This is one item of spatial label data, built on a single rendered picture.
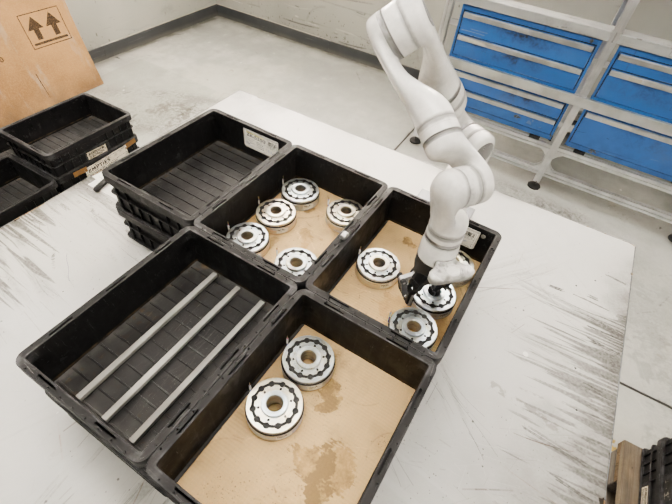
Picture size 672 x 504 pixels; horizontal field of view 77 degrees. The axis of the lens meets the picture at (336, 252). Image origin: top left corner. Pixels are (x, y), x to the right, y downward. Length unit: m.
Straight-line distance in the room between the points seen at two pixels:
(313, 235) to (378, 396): 0.44
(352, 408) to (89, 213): 0.97
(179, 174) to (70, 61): 2.44
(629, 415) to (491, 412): 1.18
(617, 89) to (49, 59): 3.42
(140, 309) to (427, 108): 0.70
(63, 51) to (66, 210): 2.27
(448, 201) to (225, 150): 0.83
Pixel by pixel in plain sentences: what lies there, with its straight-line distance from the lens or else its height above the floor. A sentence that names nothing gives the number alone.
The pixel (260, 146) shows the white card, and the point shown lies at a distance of 1.29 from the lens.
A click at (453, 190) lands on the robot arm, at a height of 1.19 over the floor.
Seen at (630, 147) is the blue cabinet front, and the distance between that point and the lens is 2.83.
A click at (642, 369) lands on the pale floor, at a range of 2.34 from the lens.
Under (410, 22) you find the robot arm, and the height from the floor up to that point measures 1.34.
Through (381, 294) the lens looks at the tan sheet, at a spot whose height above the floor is 0.83.
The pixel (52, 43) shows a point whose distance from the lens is 3.62.
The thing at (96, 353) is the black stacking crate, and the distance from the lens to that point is 0.96.
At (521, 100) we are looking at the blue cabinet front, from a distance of 2.78.
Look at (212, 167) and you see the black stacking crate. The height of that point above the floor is 0.83.
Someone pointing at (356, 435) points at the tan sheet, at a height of 0.83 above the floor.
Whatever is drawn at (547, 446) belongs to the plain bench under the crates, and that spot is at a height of 0.70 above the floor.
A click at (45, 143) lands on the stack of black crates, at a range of 2.22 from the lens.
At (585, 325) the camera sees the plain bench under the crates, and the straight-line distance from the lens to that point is 1.31.
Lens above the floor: 1.60
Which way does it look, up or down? 48 degrees down
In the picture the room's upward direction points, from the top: 7 degrees clockwise
